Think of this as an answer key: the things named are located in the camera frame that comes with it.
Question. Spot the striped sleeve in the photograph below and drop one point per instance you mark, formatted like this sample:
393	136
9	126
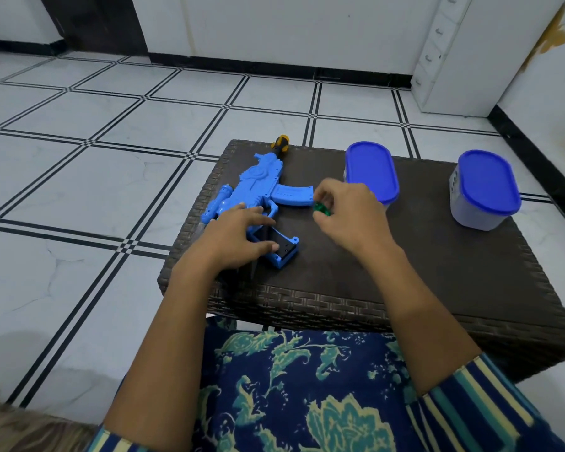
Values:
480	409
113	442

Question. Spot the person's left hand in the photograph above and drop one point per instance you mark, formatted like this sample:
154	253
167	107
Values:
221	244

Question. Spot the clear container with blue lid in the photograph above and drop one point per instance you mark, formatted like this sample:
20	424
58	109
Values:
371	169

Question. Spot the blue floral dress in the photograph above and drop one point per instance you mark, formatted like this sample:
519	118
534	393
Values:
301	395

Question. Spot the person's left forearm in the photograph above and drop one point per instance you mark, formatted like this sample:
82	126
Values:
165	353

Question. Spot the blue toy gun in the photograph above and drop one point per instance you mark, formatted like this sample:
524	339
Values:
254	183

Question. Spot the brown floral sofa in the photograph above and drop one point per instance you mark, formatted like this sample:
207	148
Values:
23	423

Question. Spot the person's right hand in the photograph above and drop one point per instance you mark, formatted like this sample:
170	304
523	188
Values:
358	221

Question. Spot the labelled container with blue lid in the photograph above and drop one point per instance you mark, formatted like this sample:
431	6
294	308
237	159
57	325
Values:
487	183

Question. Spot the white drawer cabinet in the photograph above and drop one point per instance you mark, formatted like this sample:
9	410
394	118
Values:
480	56

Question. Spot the yellow butterfly wall sticker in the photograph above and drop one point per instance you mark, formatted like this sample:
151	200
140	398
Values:
548	37

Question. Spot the person's right forearm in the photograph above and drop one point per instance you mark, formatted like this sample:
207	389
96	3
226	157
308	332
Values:
428	324

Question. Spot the striped right sleeve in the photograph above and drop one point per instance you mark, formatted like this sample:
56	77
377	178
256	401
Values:
480	409

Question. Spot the striped left sleeve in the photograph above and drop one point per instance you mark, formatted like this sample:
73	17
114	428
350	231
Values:
113	442

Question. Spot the dark door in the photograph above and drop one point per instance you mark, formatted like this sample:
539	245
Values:
94	18

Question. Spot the dark brown wicker table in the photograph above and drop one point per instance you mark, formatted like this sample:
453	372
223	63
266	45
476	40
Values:
452	273

